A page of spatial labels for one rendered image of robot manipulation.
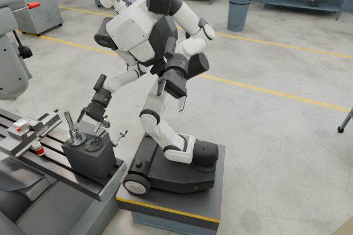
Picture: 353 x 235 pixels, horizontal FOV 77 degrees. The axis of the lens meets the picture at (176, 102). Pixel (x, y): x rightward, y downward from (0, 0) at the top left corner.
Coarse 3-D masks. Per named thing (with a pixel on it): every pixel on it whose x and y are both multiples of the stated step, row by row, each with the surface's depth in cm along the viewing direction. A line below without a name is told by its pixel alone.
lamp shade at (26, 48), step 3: (18, 45) 118; (24, 45) 119; (18, 48) 117; (21, 48) 117; (24, 48) 118; (27, 48) 119; (21, 51) 117; (24, 51) 118; (27, 51) 119; (30, 51) 121; (27, 54) 119; (30, 54) 121; (24, 57) 119; (27, 57) 120
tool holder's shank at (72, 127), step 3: (66, 114) 103; (69, 114) 105; (66, 117) 105; (69, 117) 105; (69, 120) 106; (69, 123) 107; (72, 123) 108; (69, 126) 108; (72, 126) 109; (75, 126) 110; (69, 129) 110; (72, 129) 109; (75, 129) 110
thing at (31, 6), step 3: (30, 3) 103; (33, 3) 103; (36, 3) 104; (24, 6) 101; (27, 6) 101; (30, 6) 102; (33, 6) 103; (36, 6) 105; (15, 9) 97; (18, 9) 98; (21, 9) 99; (12, 12) 96; (15, 12) 98
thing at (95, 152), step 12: (72, 144) 113; (84, 144) 114; (96, 144) 114; (108, 144) 115; (72, 156) 116; (84, 156) 112; (96, 156) 108; (108, 156) 118; (84, 168) 120; (96, 168) 116; (108, 168) 121
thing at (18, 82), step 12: (0, 36) 96; (0, 48) 97; (12, 48) 102; (0, 60) 98; (12, 60) 102; (0, 72) 99; (12, 72) 104; (24, 72) 110; (0, 84) 100; (12, 84) 105; (24, 84) 111; (0, 96) 102; (12, 96) 109
